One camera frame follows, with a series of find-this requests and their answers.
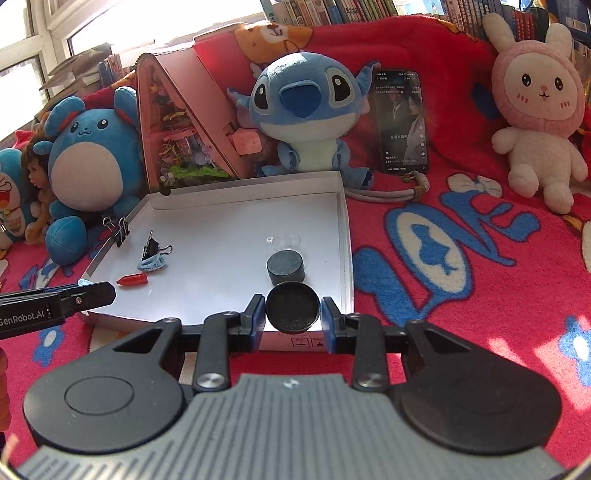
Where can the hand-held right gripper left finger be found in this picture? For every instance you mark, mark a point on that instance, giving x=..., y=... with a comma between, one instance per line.
x=258, y=323

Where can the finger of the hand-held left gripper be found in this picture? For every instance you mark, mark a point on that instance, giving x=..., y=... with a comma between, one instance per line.
x=85, y=283
x=90, y=295

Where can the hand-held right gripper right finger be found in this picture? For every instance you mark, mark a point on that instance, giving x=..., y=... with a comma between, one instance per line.
x=328, y=325

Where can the black round lid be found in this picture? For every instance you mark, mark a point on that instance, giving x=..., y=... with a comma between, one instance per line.
x=292, y=308

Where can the small red cap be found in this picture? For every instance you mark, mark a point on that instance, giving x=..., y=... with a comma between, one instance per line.
x=133, y=280

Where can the black round jar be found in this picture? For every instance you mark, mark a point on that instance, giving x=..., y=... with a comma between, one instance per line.
x=286, y=267

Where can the blue hair clip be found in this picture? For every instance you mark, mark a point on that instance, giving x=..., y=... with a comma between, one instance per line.
x=150, y=265

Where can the clear round lid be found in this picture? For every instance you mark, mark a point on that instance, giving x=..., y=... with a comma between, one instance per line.
x=285, y=241

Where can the white cardboard box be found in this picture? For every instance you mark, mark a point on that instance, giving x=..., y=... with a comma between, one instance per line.
x=221, y=230

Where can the person's left hand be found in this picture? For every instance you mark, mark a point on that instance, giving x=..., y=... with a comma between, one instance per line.
x=3, y=392

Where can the black binder clip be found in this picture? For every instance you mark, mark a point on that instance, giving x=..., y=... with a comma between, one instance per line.
x=122, y=233
x=150, y=247

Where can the brown-haired doll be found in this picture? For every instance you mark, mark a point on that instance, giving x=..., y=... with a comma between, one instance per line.
x=39, y=184

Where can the blue robot cat plush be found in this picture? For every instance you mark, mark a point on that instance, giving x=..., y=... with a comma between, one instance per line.
x=11, y=198

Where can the round blue plush toy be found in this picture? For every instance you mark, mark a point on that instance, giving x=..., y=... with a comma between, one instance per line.
x=87, y=170

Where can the pink triangular dollhouse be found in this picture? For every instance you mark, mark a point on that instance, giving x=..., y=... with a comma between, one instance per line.
x=184, y=124

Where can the black smartphone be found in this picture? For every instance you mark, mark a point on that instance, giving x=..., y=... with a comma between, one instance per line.
x=401, y=124

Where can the stack of flat books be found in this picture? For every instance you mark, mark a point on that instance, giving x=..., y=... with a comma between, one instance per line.
x=87, y=67

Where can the blue alien plush toy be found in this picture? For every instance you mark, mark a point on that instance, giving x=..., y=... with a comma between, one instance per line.
x=304, y=106

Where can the window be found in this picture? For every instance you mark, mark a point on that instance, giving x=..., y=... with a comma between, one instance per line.
x=92, y=23

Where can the pink rabbit plush toy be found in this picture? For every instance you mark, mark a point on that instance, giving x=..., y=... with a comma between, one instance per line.
x=540, y=120

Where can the row of books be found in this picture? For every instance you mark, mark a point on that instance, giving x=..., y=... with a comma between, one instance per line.
x=332, y=10
x=512, y=14

